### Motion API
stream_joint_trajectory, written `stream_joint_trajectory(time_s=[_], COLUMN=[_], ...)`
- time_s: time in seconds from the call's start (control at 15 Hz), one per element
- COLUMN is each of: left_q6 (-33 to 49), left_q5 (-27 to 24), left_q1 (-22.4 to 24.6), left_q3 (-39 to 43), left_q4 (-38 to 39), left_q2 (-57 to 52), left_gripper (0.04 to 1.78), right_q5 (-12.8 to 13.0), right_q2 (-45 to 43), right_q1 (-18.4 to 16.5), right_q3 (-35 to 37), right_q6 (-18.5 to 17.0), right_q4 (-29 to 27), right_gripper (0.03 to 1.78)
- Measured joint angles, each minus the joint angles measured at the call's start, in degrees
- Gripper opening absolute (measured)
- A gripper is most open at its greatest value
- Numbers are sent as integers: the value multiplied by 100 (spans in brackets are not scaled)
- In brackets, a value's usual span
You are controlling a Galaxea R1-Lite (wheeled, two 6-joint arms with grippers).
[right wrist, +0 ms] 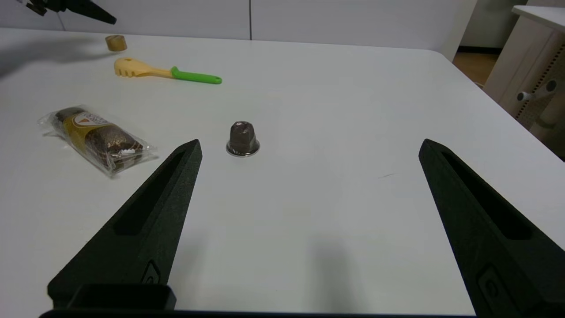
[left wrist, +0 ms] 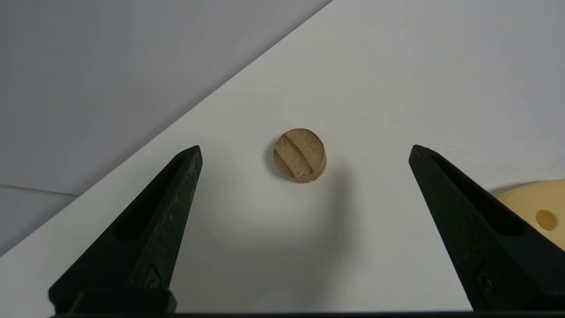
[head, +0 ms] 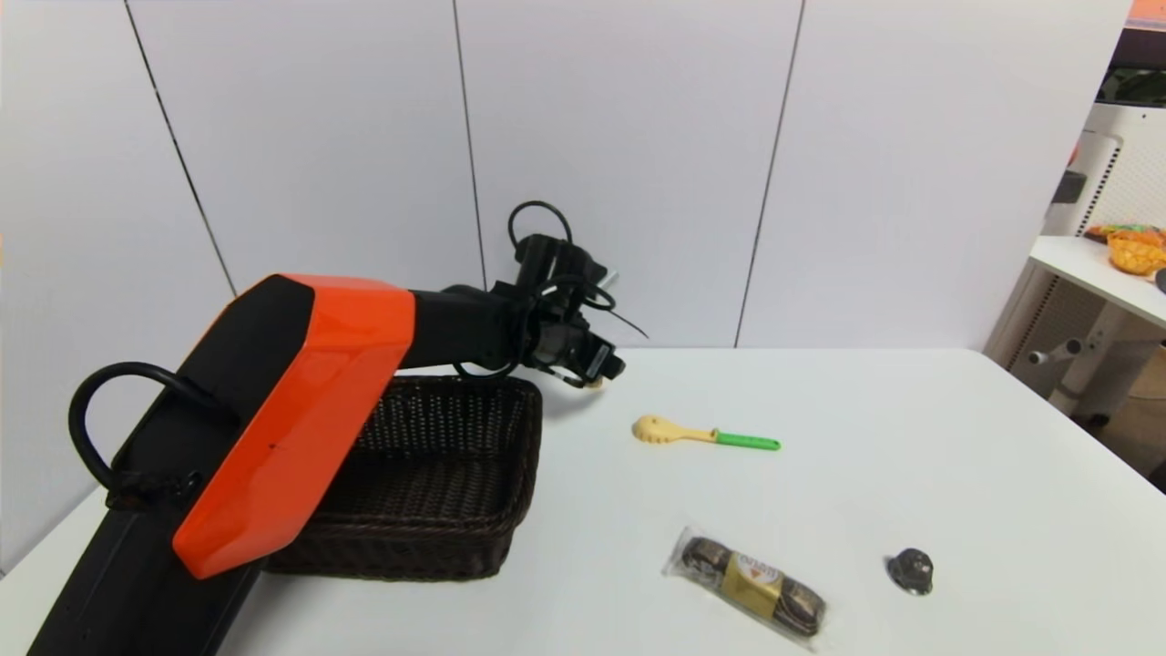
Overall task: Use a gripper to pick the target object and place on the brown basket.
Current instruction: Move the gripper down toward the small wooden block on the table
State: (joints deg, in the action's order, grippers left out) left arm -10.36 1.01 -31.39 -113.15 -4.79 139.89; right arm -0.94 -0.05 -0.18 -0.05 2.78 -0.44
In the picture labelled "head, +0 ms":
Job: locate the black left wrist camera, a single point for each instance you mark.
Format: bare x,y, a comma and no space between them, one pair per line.
551,260

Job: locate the dark coffee capsule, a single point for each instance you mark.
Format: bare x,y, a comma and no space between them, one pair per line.
911,571

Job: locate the white side table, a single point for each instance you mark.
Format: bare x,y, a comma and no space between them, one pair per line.
1089,269

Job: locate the chocolate snack in clear wrapper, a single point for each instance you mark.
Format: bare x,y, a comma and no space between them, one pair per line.
751,583

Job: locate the orange snack bag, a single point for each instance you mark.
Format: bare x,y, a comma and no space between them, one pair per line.
1134,252

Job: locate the white perforated appliance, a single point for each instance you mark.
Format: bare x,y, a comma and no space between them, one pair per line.
1125,173

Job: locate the dark brown wicker basket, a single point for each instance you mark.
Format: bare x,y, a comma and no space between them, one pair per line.
437,483

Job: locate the orange and black left arm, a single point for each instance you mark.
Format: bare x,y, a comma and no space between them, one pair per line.
301,392

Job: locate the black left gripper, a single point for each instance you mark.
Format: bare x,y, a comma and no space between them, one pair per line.
598,362

